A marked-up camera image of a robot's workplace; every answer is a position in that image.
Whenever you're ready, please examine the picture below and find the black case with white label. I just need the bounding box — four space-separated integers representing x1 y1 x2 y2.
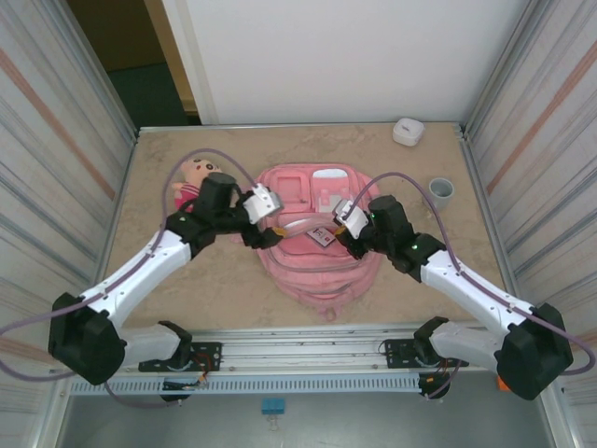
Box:
305 226 335 247

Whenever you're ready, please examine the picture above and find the pink plush doll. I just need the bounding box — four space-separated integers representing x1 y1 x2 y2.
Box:
172 156 220 211

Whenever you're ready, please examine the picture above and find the pink student backpack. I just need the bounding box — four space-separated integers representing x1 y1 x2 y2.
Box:
242 162 382 321

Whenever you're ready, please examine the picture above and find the grey cup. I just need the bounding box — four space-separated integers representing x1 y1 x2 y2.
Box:
428 176 456 211

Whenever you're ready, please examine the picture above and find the white square box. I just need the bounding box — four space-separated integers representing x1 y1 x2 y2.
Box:
391 118 425 148

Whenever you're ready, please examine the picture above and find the aluminium table edge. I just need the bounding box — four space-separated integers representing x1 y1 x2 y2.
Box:
136 121 467 136

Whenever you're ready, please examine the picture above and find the blue binder clip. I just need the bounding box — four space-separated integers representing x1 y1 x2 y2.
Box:
260 398 286 424

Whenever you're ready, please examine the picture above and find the striped metal side panel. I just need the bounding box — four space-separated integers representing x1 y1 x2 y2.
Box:
0 0 140 448
459 0 597 448

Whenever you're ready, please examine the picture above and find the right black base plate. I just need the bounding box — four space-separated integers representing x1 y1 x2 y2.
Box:
382 339 470 370

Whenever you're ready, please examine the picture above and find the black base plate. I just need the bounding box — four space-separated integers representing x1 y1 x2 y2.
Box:
138 342 224 373
382 339 470 370

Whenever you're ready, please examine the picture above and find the aluminium rail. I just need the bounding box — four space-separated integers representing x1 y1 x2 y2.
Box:
49 326 559 377

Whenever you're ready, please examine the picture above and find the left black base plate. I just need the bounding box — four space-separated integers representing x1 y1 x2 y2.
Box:
138 342 224 373

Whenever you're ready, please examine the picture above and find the grey slotted cable duct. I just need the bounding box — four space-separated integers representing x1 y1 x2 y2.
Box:
68 375 421 397

